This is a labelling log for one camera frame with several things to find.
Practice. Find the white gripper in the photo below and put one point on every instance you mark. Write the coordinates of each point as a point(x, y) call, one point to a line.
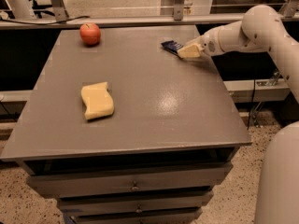
point(209, 43)

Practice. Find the blue rxbar wrapper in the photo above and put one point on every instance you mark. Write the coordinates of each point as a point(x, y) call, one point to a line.
point(172, 46)

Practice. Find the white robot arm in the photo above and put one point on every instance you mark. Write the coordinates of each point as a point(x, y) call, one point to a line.
point(261, 29)

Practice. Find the red apple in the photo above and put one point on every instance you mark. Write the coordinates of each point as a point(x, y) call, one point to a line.
point(90, 33)

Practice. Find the grey drawer cabinet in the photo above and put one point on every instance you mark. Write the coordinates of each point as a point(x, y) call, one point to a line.
point(167, 111)

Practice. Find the yellow sponge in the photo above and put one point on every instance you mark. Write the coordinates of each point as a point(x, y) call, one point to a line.
point(97, 100)

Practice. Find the top grey drawer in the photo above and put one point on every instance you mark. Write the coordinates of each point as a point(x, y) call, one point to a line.
point(126, 181)

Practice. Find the grey drawer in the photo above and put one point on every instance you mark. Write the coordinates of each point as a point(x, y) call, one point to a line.
point(137, 203)
point(150, 217)
point(126, 181)

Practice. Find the middle grey drawer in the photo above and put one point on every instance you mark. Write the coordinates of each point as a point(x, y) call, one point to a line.
point(137, 203)

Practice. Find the bottom grey drawer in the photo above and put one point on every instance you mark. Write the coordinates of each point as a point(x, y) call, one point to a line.
point(150, 217)

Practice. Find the white pillar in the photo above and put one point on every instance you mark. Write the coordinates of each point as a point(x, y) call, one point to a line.
point(21, 9)

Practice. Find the grey metal post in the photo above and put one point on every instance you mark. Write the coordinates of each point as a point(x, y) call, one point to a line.
point(178, 10)

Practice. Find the grey lower rail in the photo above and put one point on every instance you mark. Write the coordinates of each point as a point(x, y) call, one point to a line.
point(245, 91)

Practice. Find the grey metal rail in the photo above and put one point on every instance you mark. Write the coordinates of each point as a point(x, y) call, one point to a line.
point(75, 23)

